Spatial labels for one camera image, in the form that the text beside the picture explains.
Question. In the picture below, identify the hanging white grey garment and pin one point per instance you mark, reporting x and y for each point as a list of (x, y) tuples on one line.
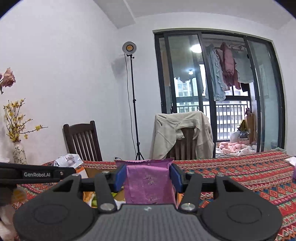
[(243, 66)]

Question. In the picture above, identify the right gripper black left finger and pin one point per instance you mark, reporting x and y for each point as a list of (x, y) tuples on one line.
[(70, 209)]

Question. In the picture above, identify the yellow flower branches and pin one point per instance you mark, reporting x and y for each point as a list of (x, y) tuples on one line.
[(16, 121)]

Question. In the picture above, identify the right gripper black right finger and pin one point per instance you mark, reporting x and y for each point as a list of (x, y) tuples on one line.
[(224, 209)]

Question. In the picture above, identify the floral ceramic vase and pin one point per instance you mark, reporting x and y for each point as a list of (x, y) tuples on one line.
[(19, 155)]

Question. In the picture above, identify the colourful patterned tablecloth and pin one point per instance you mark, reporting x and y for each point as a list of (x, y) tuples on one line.
[(267, 174)]

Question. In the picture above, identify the hanging pink garment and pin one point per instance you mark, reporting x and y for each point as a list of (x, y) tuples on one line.
[(228, 66)]

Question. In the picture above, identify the hanging light blue garment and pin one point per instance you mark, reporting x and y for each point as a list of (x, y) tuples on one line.
[(218, 85)]

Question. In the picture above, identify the black framed sliding glass door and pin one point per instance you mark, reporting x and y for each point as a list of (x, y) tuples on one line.
[(254, 114)]

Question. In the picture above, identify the gloved left hand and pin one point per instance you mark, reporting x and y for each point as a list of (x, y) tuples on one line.
[(9, 196)]

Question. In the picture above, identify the purple tissue pack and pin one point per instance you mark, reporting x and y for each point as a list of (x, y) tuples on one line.
[(294, 173)]

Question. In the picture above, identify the pink artificial roses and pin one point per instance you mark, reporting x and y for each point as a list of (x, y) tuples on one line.
[(7, 79)]

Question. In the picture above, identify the orange cardboard snack box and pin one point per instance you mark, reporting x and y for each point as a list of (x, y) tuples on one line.
[(92, 172)]

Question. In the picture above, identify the chair with beige jacket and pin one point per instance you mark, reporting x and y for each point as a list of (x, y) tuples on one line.
[(184, 148)]

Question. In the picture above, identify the dark wooden chair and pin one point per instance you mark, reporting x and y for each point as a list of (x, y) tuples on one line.
[(82, 139)]

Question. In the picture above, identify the studio light on stand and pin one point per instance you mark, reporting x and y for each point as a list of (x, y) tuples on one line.
[(129, 48)]

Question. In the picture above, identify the beige jacket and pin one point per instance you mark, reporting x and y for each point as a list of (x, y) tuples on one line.
[(168, 129)]

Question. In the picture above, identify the purple snack packet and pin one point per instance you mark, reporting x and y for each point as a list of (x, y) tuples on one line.
[(148, 182)]

